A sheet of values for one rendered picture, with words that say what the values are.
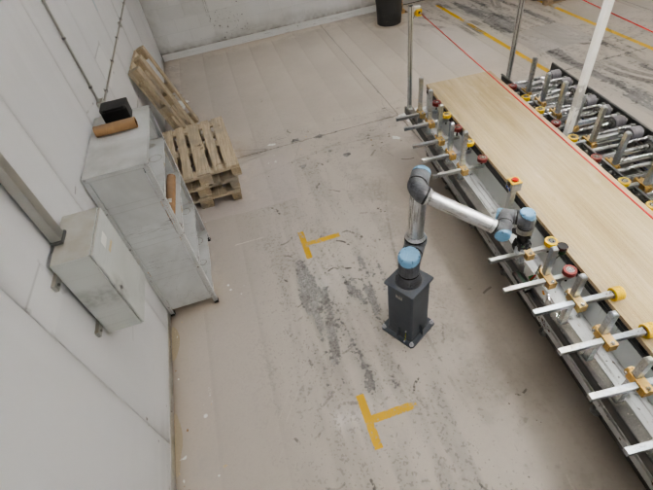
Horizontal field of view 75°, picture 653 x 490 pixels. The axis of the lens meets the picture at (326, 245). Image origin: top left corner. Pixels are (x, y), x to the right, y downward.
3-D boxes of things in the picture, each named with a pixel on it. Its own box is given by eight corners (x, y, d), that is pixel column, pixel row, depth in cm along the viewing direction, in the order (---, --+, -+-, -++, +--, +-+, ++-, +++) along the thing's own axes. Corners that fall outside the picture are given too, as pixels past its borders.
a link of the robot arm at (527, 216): (519, 204, 255) (537, 207, 252) (516, 220, 264) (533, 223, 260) (518, 215, 249) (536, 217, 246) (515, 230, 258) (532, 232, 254)
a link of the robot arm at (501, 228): (407, 186, 244) (515, 234, 242) (412, 173, 252) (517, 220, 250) (399, 199, 254) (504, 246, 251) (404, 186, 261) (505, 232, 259)
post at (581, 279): (559, 328, 259) (582, 278, 225) (555, 323, 262) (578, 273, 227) (564, 327, 259) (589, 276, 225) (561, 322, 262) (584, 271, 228)
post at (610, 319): (583, 364, 242) (613, 316, 208) (580, 359, 244) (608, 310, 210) (589, 363, 242) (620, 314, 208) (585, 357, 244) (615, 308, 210)
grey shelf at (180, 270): (171, 316, 388) (80, 181, 277) (169, 250, 450) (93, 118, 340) (219, 301, 393) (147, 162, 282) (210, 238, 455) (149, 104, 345)
